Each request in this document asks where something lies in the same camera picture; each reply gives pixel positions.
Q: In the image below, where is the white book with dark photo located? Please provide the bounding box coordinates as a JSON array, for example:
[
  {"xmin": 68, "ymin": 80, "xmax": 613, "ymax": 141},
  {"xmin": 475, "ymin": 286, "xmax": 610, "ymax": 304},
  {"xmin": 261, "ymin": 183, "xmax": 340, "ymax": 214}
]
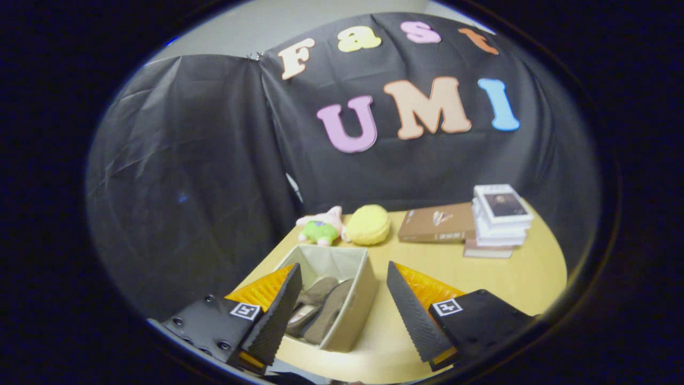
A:
[{"xmin": 473, "ymin": 184, "xmax": 535, "ymax": 226}]

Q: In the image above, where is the brown book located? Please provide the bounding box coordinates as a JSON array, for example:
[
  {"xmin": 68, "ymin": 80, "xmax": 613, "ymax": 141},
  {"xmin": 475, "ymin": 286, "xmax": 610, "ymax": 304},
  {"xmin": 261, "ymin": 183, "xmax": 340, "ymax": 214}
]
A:
[{"xmin": 398, "ymin": 202, "xmax": 478, "ymax": 244}]

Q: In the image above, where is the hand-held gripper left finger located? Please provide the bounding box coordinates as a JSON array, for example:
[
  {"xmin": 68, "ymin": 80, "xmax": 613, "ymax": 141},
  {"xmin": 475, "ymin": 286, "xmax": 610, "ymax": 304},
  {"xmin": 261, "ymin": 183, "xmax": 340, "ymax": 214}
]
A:
[{"xmin": 160, "ymin": 263, "xmax": 303, "ymax": 375}]

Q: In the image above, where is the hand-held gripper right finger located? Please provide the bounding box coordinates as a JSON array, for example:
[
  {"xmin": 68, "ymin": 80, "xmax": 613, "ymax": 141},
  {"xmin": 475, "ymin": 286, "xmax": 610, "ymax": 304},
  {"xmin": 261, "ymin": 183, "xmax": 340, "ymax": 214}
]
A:
[{"xmin": 386, "ymin": 261, "xmax": 535, "ymax": 372}]

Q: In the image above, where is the pink and green plush toy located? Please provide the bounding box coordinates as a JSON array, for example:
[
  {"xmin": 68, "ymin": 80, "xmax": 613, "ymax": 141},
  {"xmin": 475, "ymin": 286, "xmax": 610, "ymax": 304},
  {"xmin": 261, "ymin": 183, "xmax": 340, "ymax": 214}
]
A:
[{"xmin": 296, "ymin": 206, "xmax": 346, "ymax": 248}]

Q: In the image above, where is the brown fuzzy shoe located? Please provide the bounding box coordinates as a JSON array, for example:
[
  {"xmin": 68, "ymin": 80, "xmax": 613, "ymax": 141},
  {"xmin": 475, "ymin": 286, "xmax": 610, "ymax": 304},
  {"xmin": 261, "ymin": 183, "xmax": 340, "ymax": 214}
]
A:
[
  {"xmin": 286, "ymin": 276, "xmax": 340, "ymax": 337},
  {"xmin": 303, "ymin": 279, "xmax": 355, "ymax": 346}
]

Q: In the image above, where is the pale pink book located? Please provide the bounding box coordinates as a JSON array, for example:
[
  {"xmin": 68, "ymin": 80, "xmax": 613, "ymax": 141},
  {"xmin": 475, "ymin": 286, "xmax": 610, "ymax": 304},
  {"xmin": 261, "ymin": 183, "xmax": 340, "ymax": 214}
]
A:
[{"xmin": 463, "ymin": 238, "xmax": 515, "ymax": 260}]

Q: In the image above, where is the yellow plush ball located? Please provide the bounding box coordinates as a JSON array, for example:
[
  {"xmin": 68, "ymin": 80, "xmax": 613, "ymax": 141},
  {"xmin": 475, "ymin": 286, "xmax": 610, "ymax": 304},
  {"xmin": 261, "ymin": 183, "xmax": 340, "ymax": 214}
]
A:
[{"xmin": 345, "ymin": 204, "xmax": 392, "ymax": 247}]

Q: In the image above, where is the thick white book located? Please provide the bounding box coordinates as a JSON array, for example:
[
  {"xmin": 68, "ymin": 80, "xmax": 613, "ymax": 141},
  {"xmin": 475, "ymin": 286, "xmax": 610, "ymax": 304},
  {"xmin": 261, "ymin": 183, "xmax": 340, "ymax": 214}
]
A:
[{"xmin": 472, "ymin": 201, "xmax": 530, "ymax": 247}]

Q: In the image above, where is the black backdrop cloth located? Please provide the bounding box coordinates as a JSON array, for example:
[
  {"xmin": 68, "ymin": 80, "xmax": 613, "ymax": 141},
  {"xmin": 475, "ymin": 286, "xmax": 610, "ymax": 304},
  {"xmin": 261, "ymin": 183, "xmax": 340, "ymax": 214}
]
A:
[{"xmin": 85, "ymin": 12, "xmax": 602, "ymax": 321}]

